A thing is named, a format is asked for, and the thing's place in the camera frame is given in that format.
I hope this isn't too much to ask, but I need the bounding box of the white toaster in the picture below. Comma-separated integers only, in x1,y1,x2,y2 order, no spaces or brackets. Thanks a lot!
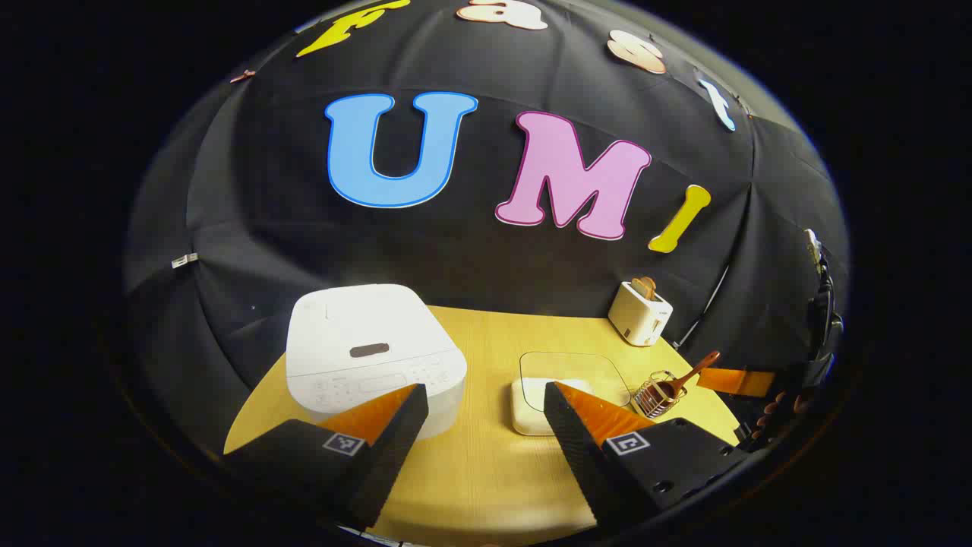
607,281,674,347

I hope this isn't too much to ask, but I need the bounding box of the power cable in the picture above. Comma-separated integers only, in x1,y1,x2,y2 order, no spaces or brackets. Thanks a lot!
672,262,730,350

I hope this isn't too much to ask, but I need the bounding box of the brown wooden spoon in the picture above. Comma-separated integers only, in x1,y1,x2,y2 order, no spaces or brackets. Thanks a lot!
655,350,721,402

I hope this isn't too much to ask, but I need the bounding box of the white rice cooker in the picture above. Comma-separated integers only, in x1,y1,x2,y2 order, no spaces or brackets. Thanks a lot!
286,284,468,440

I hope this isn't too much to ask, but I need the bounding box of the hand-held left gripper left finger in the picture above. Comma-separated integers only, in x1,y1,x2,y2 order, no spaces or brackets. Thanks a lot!
222,384,430,530

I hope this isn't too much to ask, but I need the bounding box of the black backdrop cloth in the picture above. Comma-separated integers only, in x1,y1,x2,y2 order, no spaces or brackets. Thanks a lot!
121,0,851,457

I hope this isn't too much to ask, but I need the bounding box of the wire chopstick holder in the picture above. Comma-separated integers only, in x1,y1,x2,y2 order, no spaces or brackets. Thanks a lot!
632,370,688,419

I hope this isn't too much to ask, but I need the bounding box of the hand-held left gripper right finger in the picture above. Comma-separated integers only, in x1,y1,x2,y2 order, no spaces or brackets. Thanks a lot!
543,381,749,533

